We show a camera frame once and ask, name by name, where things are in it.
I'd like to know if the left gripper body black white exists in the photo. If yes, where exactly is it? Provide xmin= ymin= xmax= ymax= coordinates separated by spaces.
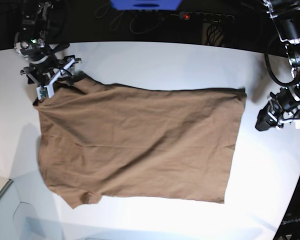
xmin=268 ymin=87 xmax=300 ymax=129

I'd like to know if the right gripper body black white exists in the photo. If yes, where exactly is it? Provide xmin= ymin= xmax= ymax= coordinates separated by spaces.
xmin=20 ymin=55 xmax=82 ymax=94

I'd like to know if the brown t-shirt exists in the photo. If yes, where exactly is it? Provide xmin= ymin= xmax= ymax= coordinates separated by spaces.
xmin=33 ymin=75 xmax=247 ymax=208

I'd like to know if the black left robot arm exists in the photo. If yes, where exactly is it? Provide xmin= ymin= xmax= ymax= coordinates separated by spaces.
xmin=255 ymin=0 xmax=300 ymax=132

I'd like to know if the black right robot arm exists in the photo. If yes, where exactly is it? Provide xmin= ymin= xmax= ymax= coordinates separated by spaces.
xmin=14 ymin=0 xmax=81 ymax=101

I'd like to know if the blue box overhead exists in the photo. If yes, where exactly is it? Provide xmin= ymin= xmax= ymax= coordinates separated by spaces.
xmin=110 ymin=0 xmax=182 ymax=11

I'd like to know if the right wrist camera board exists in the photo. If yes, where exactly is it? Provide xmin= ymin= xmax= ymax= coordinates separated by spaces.
xmin=36 ymin=86 xmax=54 ymax=100

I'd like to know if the black power strip red switch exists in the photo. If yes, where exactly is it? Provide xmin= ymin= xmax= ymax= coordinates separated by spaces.
xmin=178 ymin=11 xmax=235 ymax=23

